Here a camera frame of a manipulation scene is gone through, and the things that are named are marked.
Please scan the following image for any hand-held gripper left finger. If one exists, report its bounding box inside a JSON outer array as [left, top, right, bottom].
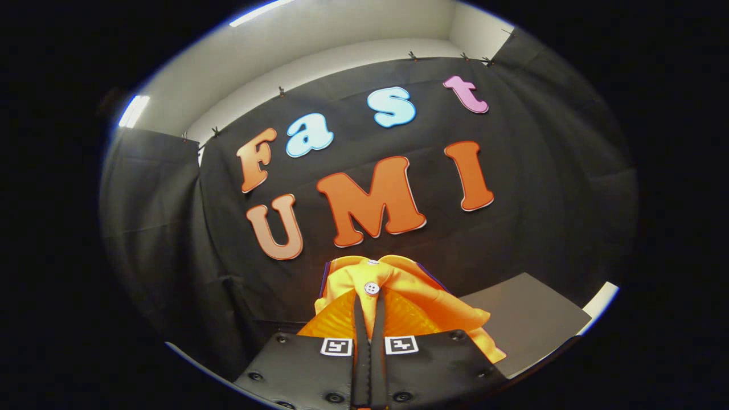
[[232, 290, 371, 410]]

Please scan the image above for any row of small cloth clips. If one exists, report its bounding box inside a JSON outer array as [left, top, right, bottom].
[[182, 26, 516, 140]]

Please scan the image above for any black backdrop cloth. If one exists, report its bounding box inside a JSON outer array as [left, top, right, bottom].
[[100, 28, 638, 382]]

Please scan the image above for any narrow ceiling light strip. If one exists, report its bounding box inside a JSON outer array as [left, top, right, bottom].
[[118, 95, 150, 129]]

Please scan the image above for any yellow polo shirt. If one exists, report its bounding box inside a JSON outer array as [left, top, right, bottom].
[[313, 255, 507, 365]]

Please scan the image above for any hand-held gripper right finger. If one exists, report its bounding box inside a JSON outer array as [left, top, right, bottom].
[[370, 290, 510, 410]]

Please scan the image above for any wide ceiling light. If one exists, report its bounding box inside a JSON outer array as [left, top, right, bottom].
[[230, 0, 297, 27]]

